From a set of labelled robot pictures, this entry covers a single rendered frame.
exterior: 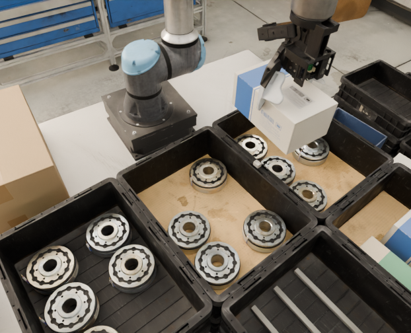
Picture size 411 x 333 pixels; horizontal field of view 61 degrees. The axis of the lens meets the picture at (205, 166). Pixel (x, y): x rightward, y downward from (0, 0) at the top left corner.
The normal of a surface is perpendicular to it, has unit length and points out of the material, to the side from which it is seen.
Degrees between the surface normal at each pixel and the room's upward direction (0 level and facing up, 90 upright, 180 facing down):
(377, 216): 0
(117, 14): 90
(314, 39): 90
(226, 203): 0
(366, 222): 0
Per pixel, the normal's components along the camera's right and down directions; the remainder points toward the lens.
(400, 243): -0.80, 0.45
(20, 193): 0.52, 0.66
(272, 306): 0.01, -0.65
